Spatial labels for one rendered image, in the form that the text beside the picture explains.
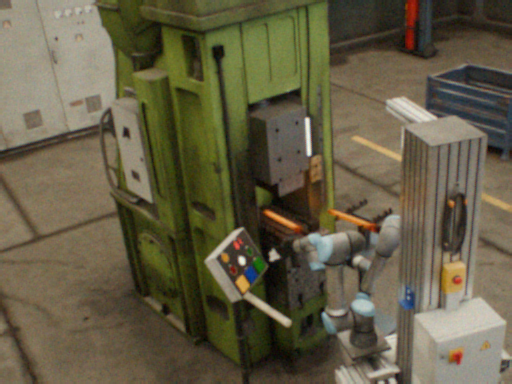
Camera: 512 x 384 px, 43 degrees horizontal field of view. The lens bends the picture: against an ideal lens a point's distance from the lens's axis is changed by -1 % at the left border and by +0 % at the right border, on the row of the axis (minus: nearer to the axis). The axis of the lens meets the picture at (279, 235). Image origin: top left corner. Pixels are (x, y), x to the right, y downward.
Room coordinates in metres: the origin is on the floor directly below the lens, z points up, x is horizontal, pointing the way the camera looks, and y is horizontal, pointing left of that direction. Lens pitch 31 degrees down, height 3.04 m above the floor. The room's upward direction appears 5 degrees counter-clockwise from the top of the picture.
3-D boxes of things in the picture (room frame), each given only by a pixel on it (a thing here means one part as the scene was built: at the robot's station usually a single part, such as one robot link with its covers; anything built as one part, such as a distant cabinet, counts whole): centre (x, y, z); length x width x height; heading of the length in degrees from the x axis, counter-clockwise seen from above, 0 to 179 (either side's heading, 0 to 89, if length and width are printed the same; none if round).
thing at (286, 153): (3.68, 0.00, 1.56); 0.42 x 0.39 x 0.40; 38
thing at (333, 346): (3.45, -0.12, 0.01); 0.58 x 0.39 x 0.01; 128
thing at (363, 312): (2.61, -0.38, 0.98); 0.13 x 0.12 x 0.14; 104
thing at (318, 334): (3.70, -0.01, 0.23); 0.55 x 0.37 x 0.47; 38
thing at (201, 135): (3.60, 0.35, 1.15); 0.44 x 0.26 x 2.30; 38
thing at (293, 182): (3.66, 0.03, 1.32); 0.42 x 0.20 x 0.10; 38
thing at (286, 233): (3.66, 0.03, 0.96); 0.42 x 0.20 x 0.09; 38
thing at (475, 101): (7.03, -2.49, 0.36); 1.20 x 0.80 x 0.72; 36
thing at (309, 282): (3.70, -0.01, 0.69); 0.56 x 0.38 x 0.45; 38
